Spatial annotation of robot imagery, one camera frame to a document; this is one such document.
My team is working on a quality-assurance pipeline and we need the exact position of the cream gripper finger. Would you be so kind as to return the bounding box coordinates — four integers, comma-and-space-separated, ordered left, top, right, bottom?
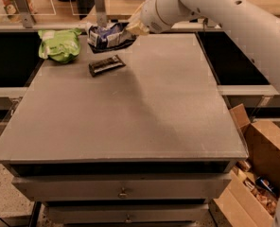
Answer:
126, 21, 149, 35
129, 4, 143, 23

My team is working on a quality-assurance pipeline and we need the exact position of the blue chip bag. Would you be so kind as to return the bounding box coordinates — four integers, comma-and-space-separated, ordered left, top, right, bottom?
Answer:
86, 23, 137, 54

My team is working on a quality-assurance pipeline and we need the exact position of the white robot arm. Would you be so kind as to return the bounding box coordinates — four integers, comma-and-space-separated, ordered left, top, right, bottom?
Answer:
127, 0, 280, 94

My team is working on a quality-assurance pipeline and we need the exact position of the black rxbar chocolate bar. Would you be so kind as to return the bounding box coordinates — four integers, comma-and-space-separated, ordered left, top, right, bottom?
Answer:
89, 55, 126, 77

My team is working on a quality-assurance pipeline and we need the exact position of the green chip bag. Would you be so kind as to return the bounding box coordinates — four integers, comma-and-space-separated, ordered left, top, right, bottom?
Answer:
38, 28, 81, 63

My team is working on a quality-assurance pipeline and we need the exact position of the grey upper drawer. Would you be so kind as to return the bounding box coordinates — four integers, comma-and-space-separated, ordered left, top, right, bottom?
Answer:
12, 173, 231, 202

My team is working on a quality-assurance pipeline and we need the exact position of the grey drawer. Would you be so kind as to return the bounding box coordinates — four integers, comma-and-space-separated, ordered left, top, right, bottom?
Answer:
12, 173, 231, 202
45, 204, 208, 224

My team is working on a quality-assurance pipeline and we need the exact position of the grey lower drawer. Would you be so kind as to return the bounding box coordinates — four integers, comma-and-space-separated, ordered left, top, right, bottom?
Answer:
45, 204, 208, 224

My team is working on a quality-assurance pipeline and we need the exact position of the blue snack pack in box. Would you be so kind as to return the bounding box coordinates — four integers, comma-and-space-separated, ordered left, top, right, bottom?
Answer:
255, 177, 277, 195

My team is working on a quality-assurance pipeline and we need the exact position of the cardboard box with snacks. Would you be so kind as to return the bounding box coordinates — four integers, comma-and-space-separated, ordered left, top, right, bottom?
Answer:
212, 104, 280, 227

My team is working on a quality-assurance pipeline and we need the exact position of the middle metal bracket post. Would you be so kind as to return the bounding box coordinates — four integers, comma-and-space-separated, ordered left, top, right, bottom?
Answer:
94, 0, 108, 27

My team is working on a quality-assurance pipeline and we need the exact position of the left metal bracket post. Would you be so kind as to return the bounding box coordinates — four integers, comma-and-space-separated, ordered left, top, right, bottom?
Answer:
14, 0, 36, 28

